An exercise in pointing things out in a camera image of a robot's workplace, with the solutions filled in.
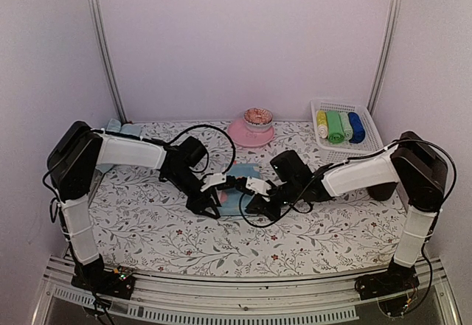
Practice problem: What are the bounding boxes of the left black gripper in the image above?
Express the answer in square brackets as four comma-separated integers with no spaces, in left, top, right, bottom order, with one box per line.
[165,167,221,219]

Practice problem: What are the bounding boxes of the blue orange dotted towel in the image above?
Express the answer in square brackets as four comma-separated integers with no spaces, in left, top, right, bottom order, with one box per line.
[216,161,263,219]

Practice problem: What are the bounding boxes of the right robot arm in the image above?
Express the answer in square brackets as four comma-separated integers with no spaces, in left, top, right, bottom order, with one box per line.
[238,131,451,293]

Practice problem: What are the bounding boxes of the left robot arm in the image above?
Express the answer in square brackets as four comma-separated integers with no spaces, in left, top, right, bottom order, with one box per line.
[43,121,220,291]

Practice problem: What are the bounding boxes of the white plastic basket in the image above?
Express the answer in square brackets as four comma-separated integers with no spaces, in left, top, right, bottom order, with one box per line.
[310,99,384,163]

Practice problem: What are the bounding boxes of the pink plate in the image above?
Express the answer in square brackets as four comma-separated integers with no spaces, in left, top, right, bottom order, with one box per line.
[227,118,275,148]

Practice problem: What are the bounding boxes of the yellow rolled towel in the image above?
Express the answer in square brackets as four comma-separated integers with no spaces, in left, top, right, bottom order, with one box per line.
[316,110,329,139]

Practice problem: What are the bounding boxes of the light blue towel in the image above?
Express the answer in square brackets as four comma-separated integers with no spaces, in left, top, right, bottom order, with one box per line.
[96,119,142,174]

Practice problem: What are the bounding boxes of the patterned bowl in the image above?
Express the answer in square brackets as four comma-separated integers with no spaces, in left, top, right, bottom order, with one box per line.
[243,108,274,133]

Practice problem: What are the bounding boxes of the pale green rolled towel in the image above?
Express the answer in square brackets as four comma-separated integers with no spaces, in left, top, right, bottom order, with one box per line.
[339,112,353,141]

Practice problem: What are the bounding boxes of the blue rolled towel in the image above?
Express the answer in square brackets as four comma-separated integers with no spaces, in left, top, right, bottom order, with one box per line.
[348,112,366,144]

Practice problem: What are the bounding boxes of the dark brown cup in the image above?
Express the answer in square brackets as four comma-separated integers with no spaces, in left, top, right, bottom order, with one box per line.
[367,182,398,201]

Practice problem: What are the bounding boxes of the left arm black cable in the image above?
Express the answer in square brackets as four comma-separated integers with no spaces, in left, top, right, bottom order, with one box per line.
[167,125,237,177]

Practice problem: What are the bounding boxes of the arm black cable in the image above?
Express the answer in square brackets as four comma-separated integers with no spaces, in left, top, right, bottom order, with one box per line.
[238,139,457,228]
[167,125,237,177]

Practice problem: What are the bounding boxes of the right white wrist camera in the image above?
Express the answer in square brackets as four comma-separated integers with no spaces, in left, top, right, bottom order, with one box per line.
[235,177,274,196]

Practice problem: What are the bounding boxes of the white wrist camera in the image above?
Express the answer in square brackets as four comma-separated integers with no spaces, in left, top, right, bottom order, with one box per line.
[235,177,274,196]
[200,173,237,192]

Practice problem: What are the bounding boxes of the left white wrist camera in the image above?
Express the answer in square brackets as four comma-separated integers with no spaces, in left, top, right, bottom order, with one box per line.
[200,173,237,192]

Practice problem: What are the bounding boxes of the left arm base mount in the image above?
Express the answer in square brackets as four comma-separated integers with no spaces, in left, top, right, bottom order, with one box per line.
[71,260,136,300]

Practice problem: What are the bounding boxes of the aluminium front rail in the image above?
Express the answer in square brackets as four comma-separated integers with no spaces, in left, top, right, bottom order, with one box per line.
[32,256,465,324]

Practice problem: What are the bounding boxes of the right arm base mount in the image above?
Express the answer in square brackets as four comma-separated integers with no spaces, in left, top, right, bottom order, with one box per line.
[354,263,420,300]

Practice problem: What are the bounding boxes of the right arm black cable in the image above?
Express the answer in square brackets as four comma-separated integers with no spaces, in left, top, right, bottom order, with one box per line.
[238,139,457,228]

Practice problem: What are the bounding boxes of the left aluminium post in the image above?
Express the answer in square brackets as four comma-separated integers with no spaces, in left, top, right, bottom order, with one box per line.
[88,0,128,123]

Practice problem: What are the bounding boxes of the aluminium post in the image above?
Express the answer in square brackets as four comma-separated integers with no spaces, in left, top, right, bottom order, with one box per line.
[367,0,402,115]
[88,0,128,123]

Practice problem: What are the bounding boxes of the right aluminium post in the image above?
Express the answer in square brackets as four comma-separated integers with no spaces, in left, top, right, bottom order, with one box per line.
[367,0,402,115]

